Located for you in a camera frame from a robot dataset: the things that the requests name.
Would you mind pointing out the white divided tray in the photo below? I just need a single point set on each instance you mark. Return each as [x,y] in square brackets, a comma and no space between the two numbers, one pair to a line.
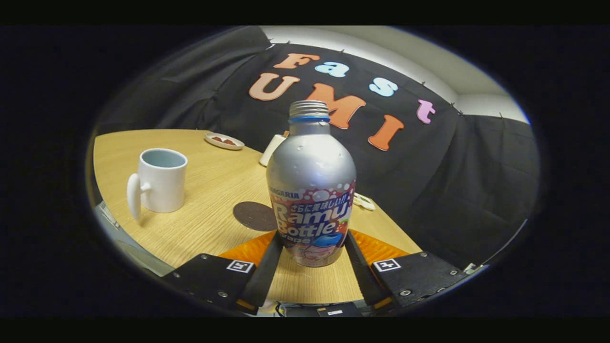
[364,202]

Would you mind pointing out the wooden table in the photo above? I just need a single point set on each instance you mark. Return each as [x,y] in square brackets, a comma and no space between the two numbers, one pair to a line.
[214,181]

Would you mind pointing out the round white plate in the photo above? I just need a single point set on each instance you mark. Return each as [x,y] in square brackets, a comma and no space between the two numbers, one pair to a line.
[224,144]

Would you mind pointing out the white cup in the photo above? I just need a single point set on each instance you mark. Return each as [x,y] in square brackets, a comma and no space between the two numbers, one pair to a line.
[162,186]

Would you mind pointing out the cream toaster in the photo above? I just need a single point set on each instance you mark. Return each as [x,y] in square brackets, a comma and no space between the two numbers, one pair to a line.
[270,148]

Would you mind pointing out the dark round coaster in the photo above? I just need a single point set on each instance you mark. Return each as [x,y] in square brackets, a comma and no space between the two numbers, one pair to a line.
[252,216]

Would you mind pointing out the black backdrop cloth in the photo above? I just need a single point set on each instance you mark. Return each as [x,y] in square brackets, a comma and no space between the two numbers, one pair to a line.
[452,181]

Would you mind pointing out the silver juice bottle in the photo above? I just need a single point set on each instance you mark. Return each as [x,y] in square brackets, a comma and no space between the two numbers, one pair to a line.
[310,166]

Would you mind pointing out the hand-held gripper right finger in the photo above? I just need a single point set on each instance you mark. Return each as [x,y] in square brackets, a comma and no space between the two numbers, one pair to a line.
[364,276]

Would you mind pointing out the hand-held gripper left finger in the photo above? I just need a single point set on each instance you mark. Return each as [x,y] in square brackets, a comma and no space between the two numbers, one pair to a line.
[267,274]

